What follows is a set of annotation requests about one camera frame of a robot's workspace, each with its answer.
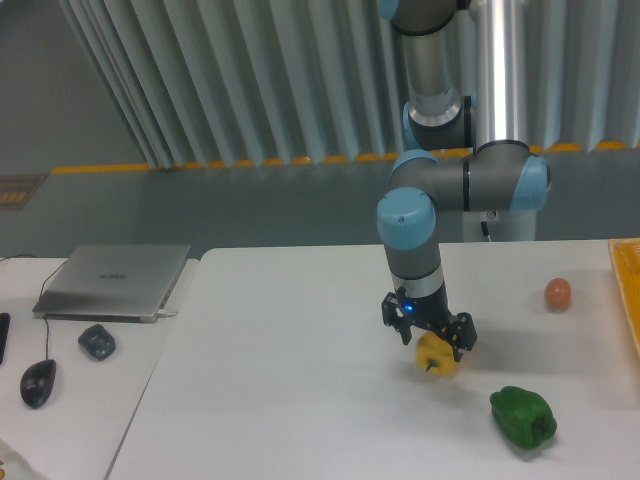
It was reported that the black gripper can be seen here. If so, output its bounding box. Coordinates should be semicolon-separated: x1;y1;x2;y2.
381;284;477;363

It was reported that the yellow bell pepper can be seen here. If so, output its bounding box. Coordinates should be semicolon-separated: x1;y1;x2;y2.
415;332;459;377

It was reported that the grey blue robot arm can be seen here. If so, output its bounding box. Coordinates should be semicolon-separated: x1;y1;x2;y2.
376;1;551;361

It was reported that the green bell pepper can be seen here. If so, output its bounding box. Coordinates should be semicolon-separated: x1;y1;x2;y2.
489;386;557;450

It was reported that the yellow plastic basket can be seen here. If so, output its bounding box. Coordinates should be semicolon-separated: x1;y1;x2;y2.
608;238;639;351

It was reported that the brown egg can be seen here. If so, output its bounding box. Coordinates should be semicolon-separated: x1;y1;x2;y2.
544;277;572;312

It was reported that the silver laptop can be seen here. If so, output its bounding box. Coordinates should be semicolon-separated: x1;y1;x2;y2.
33;244;190;323

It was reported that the grey folding partition screen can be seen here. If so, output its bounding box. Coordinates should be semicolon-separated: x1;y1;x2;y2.
62;1;639;169

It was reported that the dark grey earbuds case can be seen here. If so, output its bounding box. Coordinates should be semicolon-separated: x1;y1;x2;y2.
78;324;117;361

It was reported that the black computer mouse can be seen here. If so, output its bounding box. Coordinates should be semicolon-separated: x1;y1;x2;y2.
19;359;57;410

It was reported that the black flat device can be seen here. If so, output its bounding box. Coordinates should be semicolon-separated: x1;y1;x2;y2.
0;312;11;364

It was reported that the white orange bag corner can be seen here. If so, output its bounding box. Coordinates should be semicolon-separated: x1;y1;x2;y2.
0;441;37;480

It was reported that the black mouse cable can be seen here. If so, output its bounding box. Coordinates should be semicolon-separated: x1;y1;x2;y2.
0;254;74;362

